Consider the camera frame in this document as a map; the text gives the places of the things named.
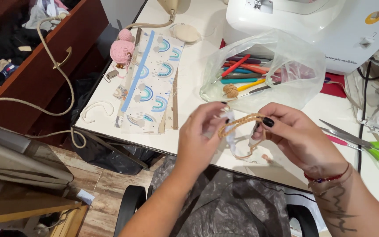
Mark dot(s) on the person's right hand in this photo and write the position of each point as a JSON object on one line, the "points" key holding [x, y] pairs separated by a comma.
{"points": [[303, 141]]}

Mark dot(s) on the person's left hand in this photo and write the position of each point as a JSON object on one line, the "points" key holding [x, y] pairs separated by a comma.
{"points": [[194, 144]]}

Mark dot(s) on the white translucent ribbon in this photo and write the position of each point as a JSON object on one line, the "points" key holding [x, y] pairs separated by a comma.
{"points": [[231, 138]]}

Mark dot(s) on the small tan yarn ball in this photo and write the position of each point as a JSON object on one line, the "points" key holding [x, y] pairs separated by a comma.
{"points": [[230, 90]]}

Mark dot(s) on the clear plastic bag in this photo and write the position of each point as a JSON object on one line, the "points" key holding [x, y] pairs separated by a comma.
{"points": [[291, 75]]}

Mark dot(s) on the grey patterned clothing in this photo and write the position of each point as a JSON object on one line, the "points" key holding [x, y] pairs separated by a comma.
{"points": [[229, 204]]}

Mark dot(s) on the rainbow print fabric strip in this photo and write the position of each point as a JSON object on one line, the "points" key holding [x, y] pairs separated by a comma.
{"points": [[155, 85]]}

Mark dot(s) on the black chair armrest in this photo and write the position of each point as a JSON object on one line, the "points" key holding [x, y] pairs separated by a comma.
{"points": [[130, 210], [304, 220]]}

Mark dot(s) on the black rubbish bag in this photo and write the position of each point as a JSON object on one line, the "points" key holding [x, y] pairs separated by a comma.
{"points": [[110, 154]]}

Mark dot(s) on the bundle of colourful crochet hooks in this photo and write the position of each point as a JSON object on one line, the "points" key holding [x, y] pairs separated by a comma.
{"points": [[245, 70]]}

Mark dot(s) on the light blue ribbon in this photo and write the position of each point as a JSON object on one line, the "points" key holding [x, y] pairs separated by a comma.
{"points": [[137, 74]]}

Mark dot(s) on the metal suspender clip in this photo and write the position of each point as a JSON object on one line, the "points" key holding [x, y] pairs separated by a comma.
{"points": [[111, 75]]}

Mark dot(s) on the beige round crocheted pad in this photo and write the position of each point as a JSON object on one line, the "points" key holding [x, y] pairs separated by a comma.
{"points": [[186, 33]]}

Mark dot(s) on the white sewing machine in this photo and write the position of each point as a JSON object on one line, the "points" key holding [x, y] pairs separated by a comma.
{"points": [[324, 29]]}

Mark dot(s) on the large pink crocheted piece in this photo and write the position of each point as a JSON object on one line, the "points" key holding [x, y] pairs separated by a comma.
{"points": [[122, 51]]}

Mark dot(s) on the white paper slip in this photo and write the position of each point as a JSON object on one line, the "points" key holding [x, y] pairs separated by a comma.
{"points": [[85, 196]]}

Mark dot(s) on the small pink crocheted ball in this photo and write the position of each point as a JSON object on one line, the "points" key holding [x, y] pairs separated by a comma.
{"points": [[125, 34]]}

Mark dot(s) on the beige appliance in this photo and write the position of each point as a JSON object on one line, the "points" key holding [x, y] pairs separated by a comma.
{"points": [[169, 5]]}

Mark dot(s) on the beige folded board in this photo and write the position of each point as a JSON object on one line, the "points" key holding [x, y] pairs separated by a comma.
{"points": [[18, 158]]}

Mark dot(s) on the wooden shelf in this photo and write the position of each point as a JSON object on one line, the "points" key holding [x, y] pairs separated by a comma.
{"points": [[28, 214]]}

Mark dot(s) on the brown drawer with clothes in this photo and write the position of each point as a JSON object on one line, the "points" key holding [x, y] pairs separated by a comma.
{"points": [[28, 49]]}

